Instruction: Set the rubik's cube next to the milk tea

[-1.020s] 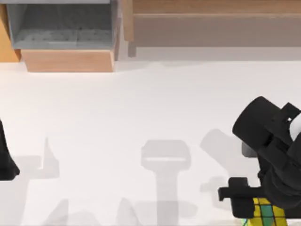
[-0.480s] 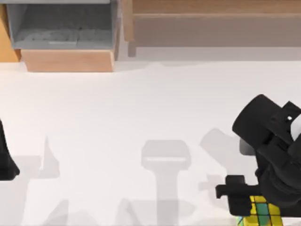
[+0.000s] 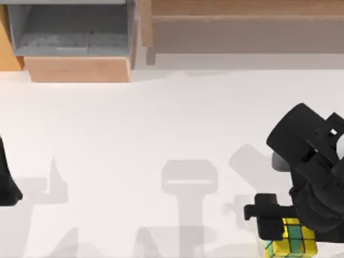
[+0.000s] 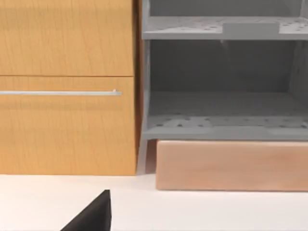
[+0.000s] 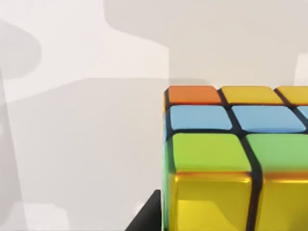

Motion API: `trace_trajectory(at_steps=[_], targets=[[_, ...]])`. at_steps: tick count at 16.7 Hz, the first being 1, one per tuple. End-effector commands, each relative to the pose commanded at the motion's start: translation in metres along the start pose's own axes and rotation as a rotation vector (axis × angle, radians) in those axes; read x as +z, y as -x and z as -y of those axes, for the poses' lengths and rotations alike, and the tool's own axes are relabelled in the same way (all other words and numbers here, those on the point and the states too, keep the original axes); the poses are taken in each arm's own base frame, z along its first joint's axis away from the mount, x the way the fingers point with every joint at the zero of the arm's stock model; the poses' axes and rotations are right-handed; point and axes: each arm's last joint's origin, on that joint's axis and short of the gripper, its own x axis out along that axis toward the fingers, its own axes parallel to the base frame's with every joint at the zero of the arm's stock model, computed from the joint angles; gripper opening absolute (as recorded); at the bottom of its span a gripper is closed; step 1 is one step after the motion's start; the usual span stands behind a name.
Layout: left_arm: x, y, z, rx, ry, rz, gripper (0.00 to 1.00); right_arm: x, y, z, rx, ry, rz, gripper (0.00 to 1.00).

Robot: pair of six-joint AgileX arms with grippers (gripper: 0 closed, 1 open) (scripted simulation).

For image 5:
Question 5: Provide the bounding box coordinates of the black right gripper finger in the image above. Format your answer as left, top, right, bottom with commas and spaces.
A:
124, 189, 162, 231

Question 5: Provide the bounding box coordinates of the multicoloured puzzle cube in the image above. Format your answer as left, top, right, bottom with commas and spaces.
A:
161, 85, 308, 231

